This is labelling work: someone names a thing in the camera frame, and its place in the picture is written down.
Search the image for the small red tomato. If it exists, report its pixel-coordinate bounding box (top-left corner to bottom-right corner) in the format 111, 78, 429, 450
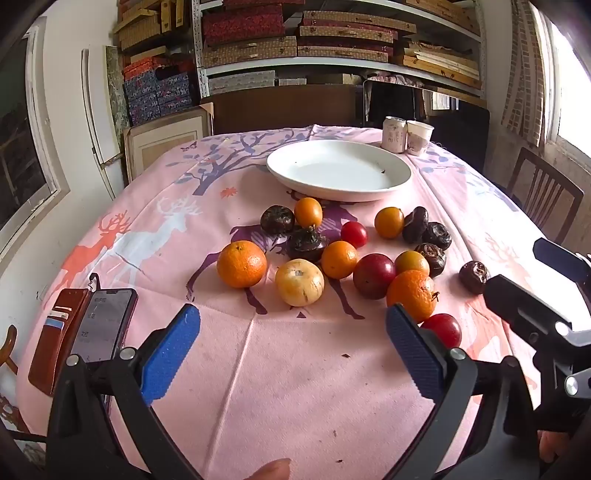
341, 221, 369, 248
421, 313, 462, 349

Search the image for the dark red plum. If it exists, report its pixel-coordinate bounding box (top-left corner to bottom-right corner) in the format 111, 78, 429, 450
353, 253, 397, 300

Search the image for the checked beige curtain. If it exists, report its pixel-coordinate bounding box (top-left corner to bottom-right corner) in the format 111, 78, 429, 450
501, 0, 555, 144

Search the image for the stack of blue floral boxes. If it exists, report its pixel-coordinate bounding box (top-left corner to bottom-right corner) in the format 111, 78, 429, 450
122, 58, 200, 127

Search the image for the bright window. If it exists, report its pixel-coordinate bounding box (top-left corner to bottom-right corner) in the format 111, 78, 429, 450
531, 0, 591, 158

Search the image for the white framed window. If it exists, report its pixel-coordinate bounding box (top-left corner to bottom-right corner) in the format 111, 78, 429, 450
0, 18, 71, 265

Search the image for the shelf with stacked boxes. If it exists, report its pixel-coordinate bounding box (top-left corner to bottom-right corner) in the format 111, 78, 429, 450
113, 0, 483, 90

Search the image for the large orange mandarin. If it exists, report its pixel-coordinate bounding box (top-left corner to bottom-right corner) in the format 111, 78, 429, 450
217, 241, 269, 289
386, 270, 439, 324

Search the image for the person's left hand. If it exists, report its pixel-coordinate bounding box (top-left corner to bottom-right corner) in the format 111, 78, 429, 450
249, 458, 292, 480

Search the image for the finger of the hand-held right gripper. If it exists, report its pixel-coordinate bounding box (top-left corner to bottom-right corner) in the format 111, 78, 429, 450
532, 237, 591, 282
483, 274, 574, 345

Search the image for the green marbled panel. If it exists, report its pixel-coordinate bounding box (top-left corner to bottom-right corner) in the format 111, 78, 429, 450
105, 45, 133, 131

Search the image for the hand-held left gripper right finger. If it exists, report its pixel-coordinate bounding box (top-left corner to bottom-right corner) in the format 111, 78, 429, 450
386, 302, 541, 480

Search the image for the dark brown water chestnut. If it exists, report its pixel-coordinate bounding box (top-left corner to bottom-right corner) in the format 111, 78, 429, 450
422, 222, 452, 251
403, 206, 429, 244
414, 243, 447, 278
459, 261, 490, 295
260, 205, 296, 236
287, 225, 329, 262

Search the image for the white paper cup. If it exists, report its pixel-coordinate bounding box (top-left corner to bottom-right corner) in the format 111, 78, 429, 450
405, 120, 435, 156

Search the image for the small orange kumquat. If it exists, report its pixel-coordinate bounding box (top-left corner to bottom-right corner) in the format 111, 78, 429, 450
394, 250, 430, 276
321, 241, 359, 280
374, 207, 405, 239
294, 198, 323, 229

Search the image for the white oval plate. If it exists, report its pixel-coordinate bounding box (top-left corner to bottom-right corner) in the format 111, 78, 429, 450
266, 140, 413, 202

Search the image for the white metal shelf rack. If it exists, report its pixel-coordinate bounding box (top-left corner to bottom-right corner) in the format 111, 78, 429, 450
191, 0, 488, 100

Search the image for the pale wooden picture frame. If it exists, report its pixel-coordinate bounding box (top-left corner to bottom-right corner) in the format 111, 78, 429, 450
122, 102, 214, 183

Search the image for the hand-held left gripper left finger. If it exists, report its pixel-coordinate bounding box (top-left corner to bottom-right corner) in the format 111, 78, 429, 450
46, 303, 204, 480

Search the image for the smartphone in brown wallet case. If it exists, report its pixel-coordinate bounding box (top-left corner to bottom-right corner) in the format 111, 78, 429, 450
28, 272, 139, 398

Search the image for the pale yellow round melon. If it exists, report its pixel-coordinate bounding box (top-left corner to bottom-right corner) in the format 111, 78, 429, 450
276, 259, 325, 307

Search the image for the dark wooden chair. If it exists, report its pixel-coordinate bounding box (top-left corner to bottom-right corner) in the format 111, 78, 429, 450
506, 147, 585, 245

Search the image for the person's right hand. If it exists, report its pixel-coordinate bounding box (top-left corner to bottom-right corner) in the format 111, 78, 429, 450
537, 429, 575, 464

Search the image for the brown wooden board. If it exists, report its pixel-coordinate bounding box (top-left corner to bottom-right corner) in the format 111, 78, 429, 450
201, 85, 365, 137

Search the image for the white leaning board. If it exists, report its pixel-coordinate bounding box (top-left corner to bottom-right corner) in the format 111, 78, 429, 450
82, 48, 124, 200

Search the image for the black chair with metal frame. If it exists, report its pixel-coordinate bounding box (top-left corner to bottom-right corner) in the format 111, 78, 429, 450
362, 78, 490, 172

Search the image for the white pink drink can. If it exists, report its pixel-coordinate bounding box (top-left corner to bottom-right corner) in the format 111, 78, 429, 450
381, 116, 408, 153

